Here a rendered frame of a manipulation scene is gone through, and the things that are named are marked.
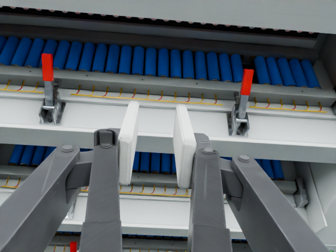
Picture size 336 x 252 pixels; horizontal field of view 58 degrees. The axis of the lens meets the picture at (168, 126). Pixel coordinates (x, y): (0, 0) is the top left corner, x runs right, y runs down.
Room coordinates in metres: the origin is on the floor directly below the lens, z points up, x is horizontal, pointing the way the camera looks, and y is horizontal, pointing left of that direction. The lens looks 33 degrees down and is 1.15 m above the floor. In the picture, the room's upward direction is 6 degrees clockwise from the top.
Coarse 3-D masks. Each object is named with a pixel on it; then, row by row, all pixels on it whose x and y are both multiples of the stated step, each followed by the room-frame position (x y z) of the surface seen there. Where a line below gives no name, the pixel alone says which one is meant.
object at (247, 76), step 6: (246, 72) 0.38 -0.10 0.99; (252, 72) 0.38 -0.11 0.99; (246, 78) 0.38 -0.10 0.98; (246, 84) 0.38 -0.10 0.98; (240, 90) 0.38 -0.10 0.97; (246, 90) 0.38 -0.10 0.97; (240, 96) 0.38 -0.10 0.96; (246, 96) 0.38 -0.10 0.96; (240, 102) 0.37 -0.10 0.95; (246, 102) 0.38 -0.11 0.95; (240, 108) 0.37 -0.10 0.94; (240, 114) 0.37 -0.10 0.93
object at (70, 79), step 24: (0, 72) 0.39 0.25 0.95; (24, 72) 0.40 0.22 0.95; (72, 72) 0.41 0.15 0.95; (96, 72) 0.42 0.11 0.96; (96, 96) 0.39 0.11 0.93; (192, 96) 0.42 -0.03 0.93; (216, 96) 0.42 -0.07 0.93; (264, 96) 0.42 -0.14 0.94; (288, 96) 0.42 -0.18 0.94; (312, 96) 0.42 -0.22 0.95
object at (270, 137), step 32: (128, 32) 0.51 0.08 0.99; (160, 32) 0.51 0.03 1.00; (192, 32) 0.52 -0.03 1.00; (224, 32) 0.52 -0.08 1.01; (320, 64) 0.53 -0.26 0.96; (128, 96) 0.41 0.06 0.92; (160, 96) 0.42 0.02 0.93; (0, 128) 0.33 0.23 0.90; (32, 128) 0.33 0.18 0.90; (64, 128) 0.34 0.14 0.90; (96, 128) 0.35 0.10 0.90; (160, 128) 0.36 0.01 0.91; (192, 128) 0.37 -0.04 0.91; (224, 128) 0.37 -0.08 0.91; (256, 128) 0.38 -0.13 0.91; (288, 128) 0.39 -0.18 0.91; (320, 128) 0.39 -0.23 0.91; (320, 160) 0.38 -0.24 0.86
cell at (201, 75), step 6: (198, 54) 0.49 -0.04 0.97; (204, 54) 0.50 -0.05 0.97; (198, 60) 0.48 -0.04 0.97; (204, 60) 0.48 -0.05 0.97; (198, 66) 0.46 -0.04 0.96; (204, 66) 0.46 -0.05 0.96; (198, 72) 0.45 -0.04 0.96; (204, 72) 0.45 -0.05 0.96; (198, 78) 0.44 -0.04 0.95; (204, 78) 0.44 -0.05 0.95
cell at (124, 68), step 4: (124, 48) 0.48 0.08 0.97; (128, 48) 0.48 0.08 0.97; (124, 52) 0.47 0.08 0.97; (128, 52) 0.47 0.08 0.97; (120, 56) 0.47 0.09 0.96; (124, 56) 0.46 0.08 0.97; (128, 56) 0.47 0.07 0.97; (120, 60) 0.46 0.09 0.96; (124, 60) 0.45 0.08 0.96; (128, 60) 0.46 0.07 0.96; (120, 64) 0.45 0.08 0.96; (124, 64) 0.45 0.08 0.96; (128, 64) 0.45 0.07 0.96; (120, 68) 0.44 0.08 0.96; (124, 68) 0.44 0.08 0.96; (128, 68) 0.44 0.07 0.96; (120, 72) 0.43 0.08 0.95; (124, 72) 0.43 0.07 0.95; (128, 72) 0.44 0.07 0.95
